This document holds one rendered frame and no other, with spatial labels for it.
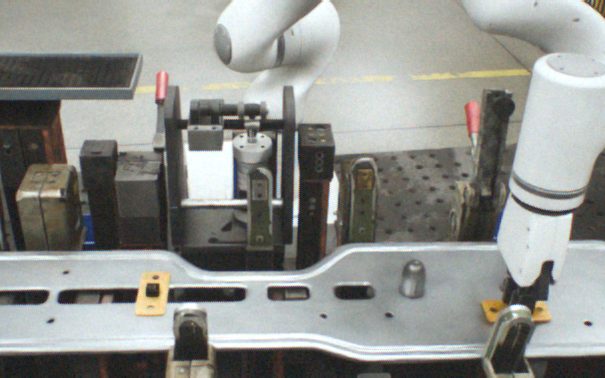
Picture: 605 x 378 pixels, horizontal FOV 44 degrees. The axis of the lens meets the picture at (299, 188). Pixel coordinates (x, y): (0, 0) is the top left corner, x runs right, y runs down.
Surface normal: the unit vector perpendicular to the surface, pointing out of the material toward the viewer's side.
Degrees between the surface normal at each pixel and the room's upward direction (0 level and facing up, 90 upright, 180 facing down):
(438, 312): 0
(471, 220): 90
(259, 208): 78
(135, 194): 90
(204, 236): 0
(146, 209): 90
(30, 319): 0
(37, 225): 90
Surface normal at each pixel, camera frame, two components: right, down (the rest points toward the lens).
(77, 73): 0.04, -0.84
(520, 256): -0.99, 0.04
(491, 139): 0.07, 0.41
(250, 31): -0.47, 0.29
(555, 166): -0.30, 0.51
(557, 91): -0.62, 0.41
